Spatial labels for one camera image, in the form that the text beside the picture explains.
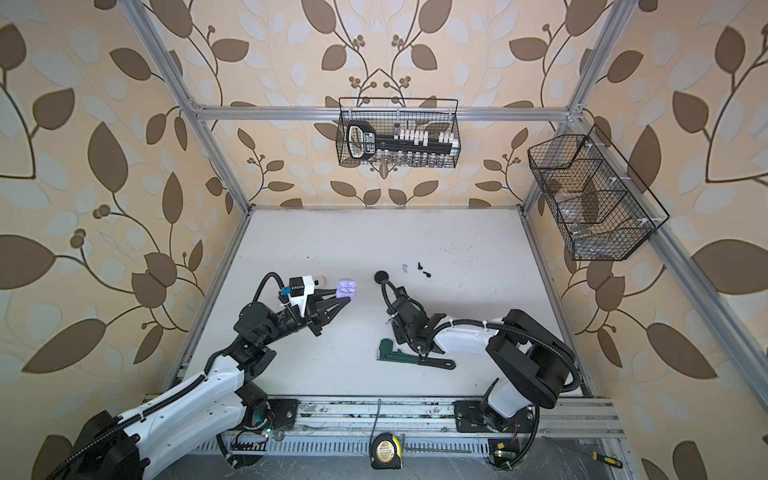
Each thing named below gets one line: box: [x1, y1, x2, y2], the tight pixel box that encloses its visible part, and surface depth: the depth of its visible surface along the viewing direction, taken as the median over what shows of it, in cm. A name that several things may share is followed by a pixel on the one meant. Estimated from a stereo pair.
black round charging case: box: [374, 270, 389, 284], surface depth 101 cm
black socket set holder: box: [347, 121, 459, 160], surface depth 84 cm
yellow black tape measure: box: [370, 432, 403, 469], surface depth 68 cm
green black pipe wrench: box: [377, 339, 457, 370], surface depth 84 cm
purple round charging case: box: [336, 278, 357, 300], surface depth 69 cm
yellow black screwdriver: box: [591, 451, 623, 469], surface depth 69 cm
